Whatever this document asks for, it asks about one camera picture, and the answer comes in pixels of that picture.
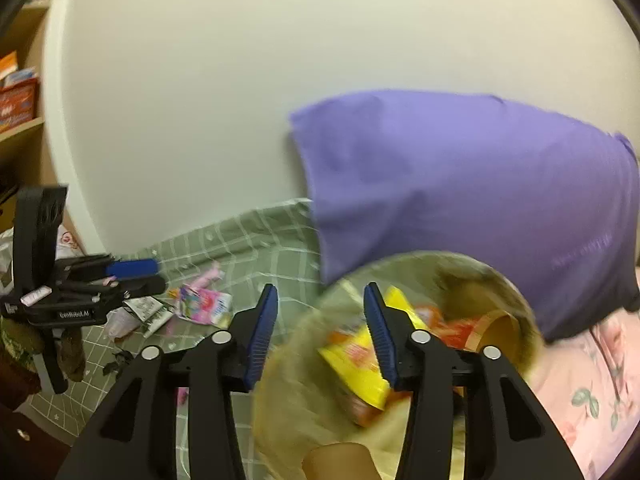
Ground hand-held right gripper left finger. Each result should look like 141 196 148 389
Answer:
55 283 279 480

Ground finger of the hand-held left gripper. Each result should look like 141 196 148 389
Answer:
57 258 160 283
60 274 167 303

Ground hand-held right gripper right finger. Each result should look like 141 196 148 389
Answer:
363 282 586 480

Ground yellow snack wrapper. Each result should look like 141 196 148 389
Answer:
320 286 416 411

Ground orange bread bag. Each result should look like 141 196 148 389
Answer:
330 305 483 428

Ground green white carton packet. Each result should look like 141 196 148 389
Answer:
122 296 173 338

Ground white plastic bag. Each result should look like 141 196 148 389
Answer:
0 225 88 291

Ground pink colourful wrapper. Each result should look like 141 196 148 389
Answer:
177 284 233 328

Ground wooden shelf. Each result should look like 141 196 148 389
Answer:
0 0 56 241

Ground green checked cloth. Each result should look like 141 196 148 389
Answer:
15 197 326 480

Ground brown paper cup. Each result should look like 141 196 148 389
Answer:
470 310 521 361

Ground tan rounded object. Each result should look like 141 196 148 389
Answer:
302 442 381 480

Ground red cardboard box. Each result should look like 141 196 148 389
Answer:
0 80 41 133

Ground purple pillow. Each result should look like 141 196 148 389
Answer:
289 89 640 343

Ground orange white box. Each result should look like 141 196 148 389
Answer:
0 51 22 86

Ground pink floral bedsheet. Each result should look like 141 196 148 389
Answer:
525 265 640 480

